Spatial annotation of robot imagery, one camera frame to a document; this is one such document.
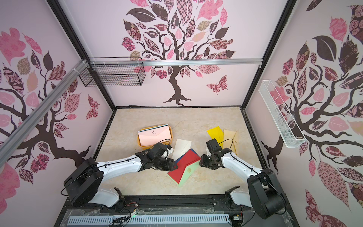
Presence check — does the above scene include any navy blue envelope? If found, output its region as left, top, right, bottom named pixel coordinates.
left=175, top=148, right=198, bottom=164

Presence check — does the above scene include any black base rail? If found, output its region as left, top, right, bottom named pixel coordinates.
left=54, top=194, right=299, bottom=227

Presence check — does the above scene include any red envelope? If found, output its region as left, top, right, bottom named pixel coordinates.
left=168, top=153, right=201, bottom=185

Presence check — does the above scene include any light green envelope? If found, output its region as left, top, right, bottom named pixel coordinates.
left=178, top=161, right=199, bottom=187

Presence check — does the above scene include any aluminium rail back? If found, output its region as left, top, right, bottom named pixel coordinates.
left=90, top=59, right=263, bottom=66

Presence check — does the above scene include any black wire basket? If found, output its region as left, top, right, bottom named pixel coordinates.
left=79, top=57, right=146, bottom=87

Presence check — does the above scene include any white cable duct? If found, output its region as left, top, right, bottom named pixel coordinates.
left=66, top=214, right=231, bottom=227

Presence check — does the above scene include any aluminium rail left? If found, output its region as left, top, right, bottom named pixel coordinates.
left=1, top=60, right=88, bottom=166

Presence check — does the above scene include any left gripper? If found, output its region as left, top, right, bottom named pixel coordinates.
left=152, top=157, right=178, bottom=172

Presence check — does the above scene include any yellow envelope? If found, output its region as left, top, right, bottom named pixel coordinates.
left=207, top=126, right=224, bottom=147

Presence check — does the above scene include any aluminium rail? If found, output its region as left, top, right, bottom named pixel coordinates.
left=1, top=60, right=88, bottom=166
left=90, top=59, right=263, bottom=66

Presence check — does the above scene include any white wire shelf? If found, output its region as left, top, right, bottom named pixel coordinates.
left=259, top=80, right=307, bottom=148

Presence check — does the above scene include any white envelope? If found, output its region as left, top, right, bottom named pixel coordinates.
left=172, top=139, right=192, bottom=161

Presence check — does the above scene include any beige envelope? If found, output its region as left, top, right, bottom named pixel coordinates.
left=222, top=130, right=238, bottom=155

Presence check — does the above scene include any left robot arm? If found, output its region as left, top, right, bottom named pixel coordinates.
left=64, top=142, right=178, bottom=212

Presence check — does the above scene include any pink envelope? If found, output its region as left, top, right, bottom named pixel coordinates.
left=137, top=124, right=173, bottom=147

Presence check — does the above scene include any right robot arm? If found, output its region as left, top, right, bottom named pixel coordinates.
left=199, top=139, right=287, bottom=219

